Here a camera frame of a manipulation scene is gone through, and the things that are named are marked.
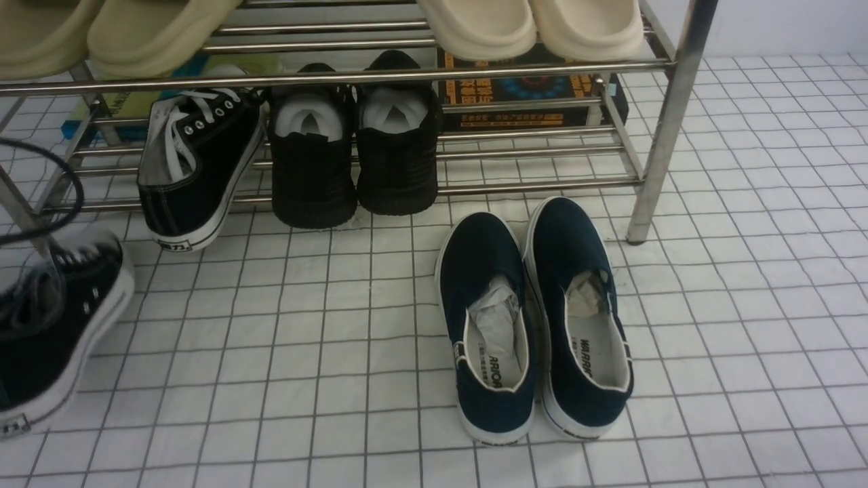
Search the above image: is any black lace-up canvas sneaker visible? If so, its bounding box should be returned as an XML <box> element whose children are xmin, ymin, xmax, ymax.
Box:
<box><xmin>1</xmin><ymin>226</ymin><xmax>134</xmax><ymax>441</ymax></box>
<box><xmin>137</xmin><ymin>87</ymin><xmax>266</xmax><ymax>252</ymax></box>

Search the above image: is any navy slip-on shoe left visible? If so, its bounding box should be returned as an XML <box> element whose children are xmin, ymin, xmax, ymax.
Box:
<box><xmin>435</xmin><ymin>212</ymin><xmax>539</xmax><ymax>447</ymax></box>

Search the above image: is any navy slip-on shoe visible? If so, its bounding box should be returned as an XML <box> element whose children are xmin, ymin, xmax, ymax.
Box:
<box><xmin>524</xmin><ymin>197</ymin><xmax>633</xmax><ymax>439</ymax></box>
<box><xmin>435</xmin><ymin>212</ymin><xmax>539</xmax><ymax>447</ymax></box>

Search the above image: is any black knit shoe right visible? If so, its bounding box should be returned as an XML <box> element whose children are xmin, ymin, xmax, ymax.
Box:
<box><xmin>355</xmin><ymin>81</ymin><xmax>442</xmax><ymax>216</ymax></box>

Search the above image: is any black knit shoe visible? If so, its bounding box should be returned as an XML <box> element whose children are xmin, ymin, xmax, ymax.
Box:
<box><xmin>263</xmin><ymin>83</ymin><xmax>357</xmax><ymax>229</ymax></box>
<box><xmin>355</xmin><ymin>81</ymin><xmax>442</xmax><ymax>216</ymax></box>

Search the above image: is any black knit shoe left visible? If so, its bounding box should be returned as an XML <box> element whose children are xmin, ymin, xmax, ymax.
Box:
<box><xmin>263</xmin><ymin>83</ymin><xmax>357</xmax><ymax>229</ymax></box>

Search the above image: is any navy slip-on shoe right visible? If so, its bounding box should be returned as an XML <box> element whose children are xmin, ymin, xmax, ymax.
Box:
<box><xmin>524</xmin><ymin>197</ymin><xmax>633</xmax><ymax>439</ymax></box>

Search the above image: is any stainless steel shoe rack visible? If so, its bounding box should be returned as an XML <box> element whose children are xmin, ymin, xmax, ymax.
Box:
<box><xmin>2</xmin><ymin>1</ymin><xmax>718</xmax><ymax>246</ymax></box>

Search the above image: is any cream slipper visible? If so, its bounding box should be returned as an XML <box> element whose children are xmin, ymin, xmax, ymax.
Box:
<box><xmin>529</xmin><ymin>1</ymin><xmax>644</xmax><ymax>62</ymax></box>
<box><xmin>416</xmin><ymin>1</ymin><xmax>537</xmax><ymax>61</ymax></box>

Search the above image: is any black orange printed box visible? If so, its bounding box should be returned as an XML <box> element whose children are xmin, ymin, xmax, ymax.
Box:
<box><xmin>437</xmin><ymin>43</ymin><xmax>629</xmax><ymax>133</ymax></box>

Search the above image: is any cream slipper far right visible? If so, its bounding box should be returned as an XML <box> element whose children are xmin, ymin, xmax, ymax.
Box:
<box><xmin>529</xmin><ymin>1</ymin><xmax>644</xmax><ymax>62</ymax></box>

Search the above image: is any green blue box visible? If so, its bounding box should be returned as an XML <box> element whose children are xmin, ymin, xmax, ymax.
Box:
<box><xmin>61</xmin><ymin>54</ymin><xmax>283</xmax><ymax>140</ymax></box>

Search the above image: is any beige slipper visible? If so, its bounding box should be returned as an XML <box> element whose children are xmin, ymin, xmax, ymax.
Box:
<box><xmin>1</xmin><ymin>1</ymin><xmax>103</xmax><ymax>81</ymax></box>
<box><xmin>87</xmin><ymin>1</ymin><xmax>241</xmax><ymax>78</ymax></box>

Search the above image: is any beige slipper far left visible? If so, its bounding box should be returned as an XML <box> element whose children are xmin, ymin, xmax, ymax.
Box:
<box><xmin>1</xmin><ymin>1</ymin><xmax>103</xmax><ymax>81</ymax></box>

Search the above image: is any black cable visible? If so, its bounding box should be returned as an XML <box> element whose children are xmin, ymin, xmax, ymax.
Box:
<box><xmin>0</xmin><ymin>138</ymin><xmax>85</xmax><ymax>246</ymax></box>

